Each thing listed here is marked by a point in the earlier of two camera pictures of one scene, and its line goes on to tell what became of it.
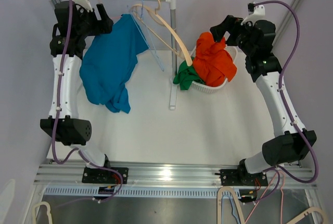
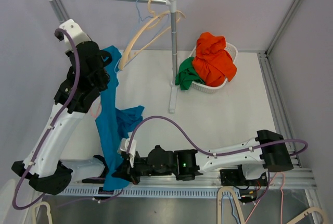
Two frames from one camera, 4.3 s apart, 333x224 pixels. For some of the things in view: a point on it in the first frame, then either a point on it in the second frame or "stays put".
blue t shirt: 109,62 -> 114,124
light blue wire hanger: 159,64 -> 135,28
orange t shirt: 213,63 stays put
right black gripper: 219,31 -> 126,172
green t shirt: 186,75 stays put
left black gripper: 104,25 -> 103,56
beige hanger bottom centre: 237,205 stays put
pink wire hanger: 99,1 -> 96,107
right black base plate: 233,177 stays put
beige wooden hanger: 154,15 -> 162,22
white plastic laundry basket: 201,86 stays put
